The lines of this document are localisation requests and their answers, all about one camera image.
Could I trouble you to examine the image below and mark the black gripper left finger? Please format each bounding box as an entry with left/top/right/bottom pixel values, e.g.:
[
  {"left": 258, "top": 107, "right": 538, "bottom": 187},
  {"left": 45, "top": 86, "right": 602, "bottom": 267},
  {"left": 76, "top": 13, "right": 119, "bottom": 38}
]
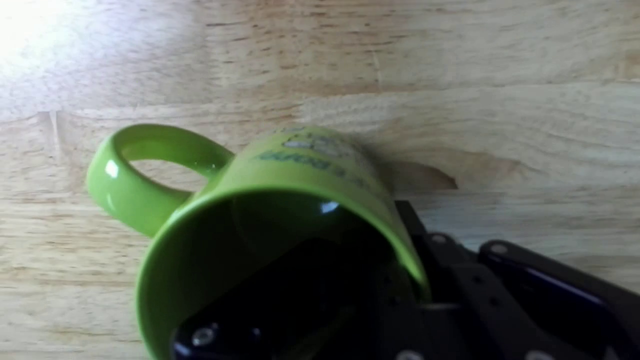
[{"left": 168, "top": 238, "right": 383, "bottom": 360}]

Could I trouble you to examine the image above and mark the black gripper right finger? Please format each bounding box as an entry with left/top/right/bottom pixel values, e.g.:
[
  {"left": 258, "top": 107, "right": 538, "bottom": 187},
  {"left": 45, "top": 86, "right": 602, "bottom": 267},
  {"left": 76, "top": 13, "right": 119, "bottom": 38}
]
[{"left": 378, "top": 199, "right": 640, "bottom": 360}]

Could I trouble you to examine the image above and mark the yellow-green cartoon print mug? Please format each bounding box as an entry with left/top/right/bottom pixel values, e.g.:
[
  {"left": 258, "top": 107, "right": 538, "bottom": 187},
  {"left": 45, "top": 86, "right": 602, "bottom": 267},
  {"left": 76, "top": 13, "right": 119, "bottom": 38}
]
[{"left": 83, "top": 122, "right": 431, "bottom": 360}]

